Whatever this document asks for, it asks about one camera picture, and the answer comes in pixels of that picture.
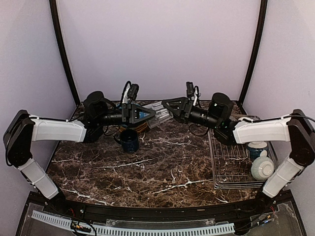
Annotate black frame post left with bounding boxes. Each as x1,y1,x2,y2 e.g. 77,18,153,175
49,0,80,106

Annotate white slotted cable duct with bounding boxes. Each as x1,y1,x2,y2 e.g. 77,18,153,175
31,210,235,236

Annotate black frame post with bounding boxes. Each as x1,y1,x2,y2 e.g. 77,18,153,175
237,0,268,107
49,0,80,106

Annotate small circuit board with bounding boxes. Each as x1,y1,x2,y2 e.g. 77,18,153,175
70,221,92,233

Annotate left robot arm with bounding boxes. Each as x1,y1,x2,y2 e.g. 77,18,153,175
3,104,156,214

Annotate clear glass cup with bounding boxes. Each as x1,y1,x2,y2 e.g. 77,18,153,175
144,101,173,129

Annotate teal and white mug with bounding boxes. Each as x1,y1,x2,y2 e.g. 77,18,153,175
246,141,268,161

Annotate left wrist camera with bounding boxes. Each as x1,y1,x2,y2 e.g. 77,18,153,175
82,81,140,116

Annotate black front rail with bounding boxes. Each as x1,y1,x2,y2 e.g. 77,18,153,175
27,190,281,223

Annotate blue polka dot plate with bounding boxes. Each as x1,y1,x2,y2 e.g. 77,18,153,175
117,103,146,118

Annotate metal wire dish rack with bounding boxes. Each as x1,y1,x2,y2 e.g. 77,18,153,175
208,130,264,189

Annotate dark blue mug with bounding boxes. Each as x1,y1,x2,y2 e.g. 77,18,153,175
114,129,139,153

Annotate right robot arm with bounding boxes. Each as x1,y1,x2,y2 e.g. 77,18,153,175
161,92,315,213

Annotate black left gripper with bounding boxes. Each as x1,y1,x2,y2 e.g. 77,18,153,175
96,103,157,127

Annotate pale green ribbed bowl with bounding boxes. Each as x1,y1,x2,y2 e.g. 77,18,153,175
251,150,275,181

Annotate clear acrylic tray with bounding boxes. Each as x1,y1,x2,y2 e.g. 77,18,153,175
208,114,284,184

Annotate black frame post right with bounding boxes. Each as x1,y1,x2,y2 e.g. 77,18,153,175
237,0,268,107

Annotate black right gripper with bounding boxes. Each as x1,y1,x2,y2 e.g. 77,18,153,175
161,96,221,129

